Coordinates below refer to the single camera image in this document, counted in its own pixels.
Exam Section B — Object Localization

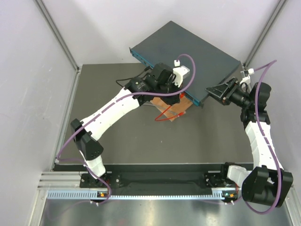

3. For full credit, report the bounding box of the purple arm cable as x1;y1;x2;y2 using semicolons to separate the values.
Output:
243;60;284;214
56;54;197;205

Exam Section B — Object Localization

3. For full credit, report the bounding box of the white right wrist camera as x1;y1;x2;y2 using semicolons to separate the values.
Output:
239;68;254;85

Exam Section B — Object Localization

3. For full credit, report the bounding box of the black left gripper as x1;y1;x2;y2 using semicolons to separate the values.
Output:
156;77;183;106

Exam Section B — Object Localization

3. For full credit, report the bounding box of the red ethernet cable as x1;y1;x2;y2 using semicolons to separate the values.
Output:
154;93;186;122

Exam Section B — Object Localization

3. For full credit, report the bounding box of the grey slotted cable duct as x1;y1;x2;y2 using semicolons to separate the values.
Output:
47;188;237;200

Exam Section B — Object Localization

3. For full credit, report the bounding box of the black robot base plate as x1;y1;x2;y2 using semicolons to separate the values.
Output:
79;163;238;190

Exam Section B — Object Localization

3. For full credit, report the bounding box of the wooden board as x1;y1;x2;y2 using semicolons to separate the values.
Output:
151;96;193;121

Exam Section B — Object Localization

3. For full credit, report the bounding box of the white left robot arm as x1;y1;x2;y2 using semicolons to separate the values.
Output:
71;61;190;187

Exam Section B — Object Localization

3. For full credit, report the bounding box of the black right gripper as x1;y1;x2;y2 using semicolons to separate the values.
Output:
205;77;251;108

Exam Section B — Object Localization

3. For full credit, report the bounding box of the black ethernet cable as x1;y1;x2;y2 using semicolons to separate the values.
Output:
115;66;150;88

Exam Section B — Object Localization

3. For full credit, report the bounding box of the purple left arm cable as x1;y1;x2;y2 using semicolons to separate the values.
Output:
56;54;197;205

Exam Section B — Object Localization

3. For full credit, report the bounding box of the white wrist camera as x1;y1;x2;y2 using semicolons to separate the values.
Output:
173;60;190;88
239;68;254;85

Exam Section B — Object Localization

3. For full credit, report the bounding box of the aluminium frame rail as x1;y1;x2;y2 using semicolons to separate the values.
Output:
33;0;81;170

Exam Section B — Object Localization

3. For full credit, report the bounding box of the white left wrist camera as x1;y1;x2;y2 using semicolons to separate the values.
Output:
173;60;190;88

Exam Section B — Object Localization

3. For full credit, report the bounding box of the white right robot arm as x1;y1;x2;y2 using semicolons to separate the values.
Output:
206;78;293;208

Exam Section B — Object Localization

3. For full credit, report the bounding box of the teal network switch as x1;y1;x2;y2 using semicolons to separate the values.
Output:
130;21;241;106

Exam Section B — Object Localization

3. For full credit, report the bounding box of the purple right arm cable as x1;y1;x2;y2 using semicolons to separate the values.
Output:
243;60;284;214

